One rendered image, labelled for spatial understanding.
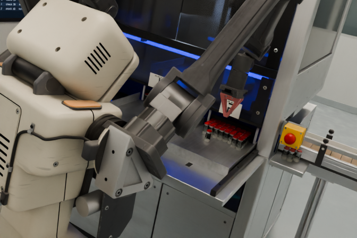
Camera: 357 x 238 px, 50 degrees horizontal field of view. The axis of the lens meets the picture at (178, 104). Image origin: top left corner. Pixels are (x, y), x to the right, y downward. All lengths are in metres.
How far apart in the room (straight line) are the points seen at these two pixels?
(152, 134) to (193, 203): 1.10
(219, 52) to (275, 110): 0.75
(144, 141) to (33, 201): 0.26
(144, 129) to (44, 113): 0.16
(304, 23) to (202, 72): 0.72
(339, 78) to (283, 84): 4.66
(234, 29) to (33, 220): 0.54
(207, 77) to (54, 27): 0.29
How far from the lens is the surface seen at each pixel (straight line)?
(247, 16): 0.75
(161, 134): 0.67
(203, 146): 1.46
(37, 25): 0.78
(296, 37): 1.40
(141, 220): 1.93
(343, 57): 6.03
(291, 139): 1.43
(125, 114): 1.61
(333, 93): 6.12
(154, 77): 1.64
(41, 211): 0.84
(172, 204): 1.79
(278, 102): 1.44
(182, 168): 1.28
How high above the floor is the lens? 1.49
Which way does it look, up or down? 19 degrees down
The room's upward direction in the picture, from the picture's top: 12 degrees clockwise
